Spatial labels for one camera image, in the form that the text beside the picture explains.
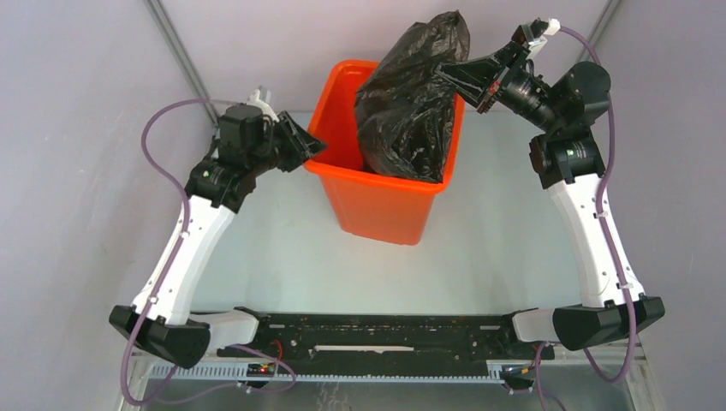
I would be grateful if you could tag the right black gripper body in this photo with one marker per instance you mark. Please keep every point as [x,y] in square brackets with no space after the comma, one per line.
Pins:
[512,66]

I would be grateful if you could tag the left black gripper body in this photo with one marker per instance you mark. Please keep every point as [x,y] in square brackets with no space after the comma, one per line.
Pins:
[287,156]

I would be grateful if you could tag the black plastic trash bag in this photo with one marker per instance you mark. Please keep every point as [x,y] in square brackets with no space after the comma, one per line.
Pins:
[404,112]

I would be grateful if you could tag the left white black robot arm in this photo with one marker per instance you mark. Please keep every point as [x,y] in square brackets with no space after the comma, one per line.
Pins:
[253,139]

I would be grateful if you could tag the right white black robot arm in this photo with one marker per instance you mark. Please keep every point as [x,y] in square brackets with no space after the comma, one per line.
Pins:
[613,303]

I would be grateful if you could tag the orange plastic trash bin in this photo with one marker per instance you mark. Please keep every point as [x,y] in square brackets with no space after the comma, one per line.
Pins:
[377,207]

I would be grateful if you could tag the small circuit board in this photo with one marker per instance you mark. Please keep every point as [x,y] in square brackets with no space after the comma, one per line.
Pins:
[261,371]

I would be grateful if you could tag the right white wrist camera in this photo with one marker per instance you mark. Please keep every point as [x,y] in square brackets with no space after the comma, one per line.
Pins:
[533,36]

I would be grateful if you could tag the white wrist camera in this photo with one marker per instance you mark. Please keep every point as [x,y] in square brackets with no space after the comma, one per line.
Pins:
[260,98]
[533,36]

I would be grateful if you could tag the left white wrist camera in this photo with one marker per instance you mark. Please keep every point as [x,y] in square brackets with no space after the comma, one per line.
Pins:
[260,98]

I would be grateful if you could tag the right aluminium frame post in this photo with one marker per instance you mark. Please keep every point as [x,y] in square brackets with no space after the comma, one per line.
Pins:
[607,16]

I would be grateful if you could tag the aluminium frame post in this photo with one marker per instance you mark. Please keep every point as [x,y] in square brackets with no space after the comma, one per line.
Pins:
[178,50]
[607,16]

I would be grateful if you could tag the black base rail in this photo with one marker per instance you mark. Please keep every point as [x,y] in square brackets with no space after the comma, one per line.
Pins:
[408,345]

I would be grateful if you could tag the left aluminium frame post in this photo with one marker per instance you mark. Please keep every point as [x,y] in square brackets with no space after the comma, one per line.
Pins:
[178,50]

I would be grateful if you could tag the white slotted cable duct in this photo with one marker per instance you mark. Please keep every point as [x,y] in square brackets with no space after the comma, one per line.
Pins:
[236,372]

